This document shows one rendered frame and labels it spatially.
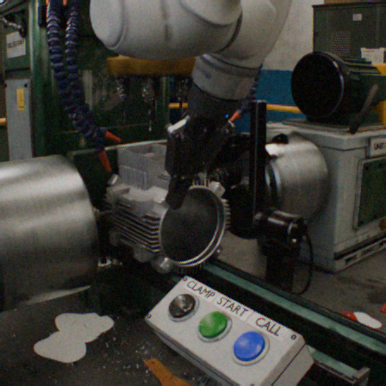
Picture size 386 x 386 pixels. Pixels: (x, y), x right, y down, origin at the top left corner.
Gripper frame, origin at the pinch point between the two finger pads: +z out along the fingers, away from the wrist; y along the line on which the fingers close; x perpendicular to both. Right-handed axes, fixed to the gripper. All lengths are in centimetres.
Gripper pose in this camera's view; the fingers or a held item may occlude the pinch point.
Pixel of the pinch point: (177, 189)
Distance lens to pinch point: 80.5
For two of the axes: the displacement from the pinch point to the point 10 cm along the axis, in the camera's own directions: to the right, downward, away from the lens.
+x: 5.3, 6.6, -5.3
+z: -3.1, 7.3, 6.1
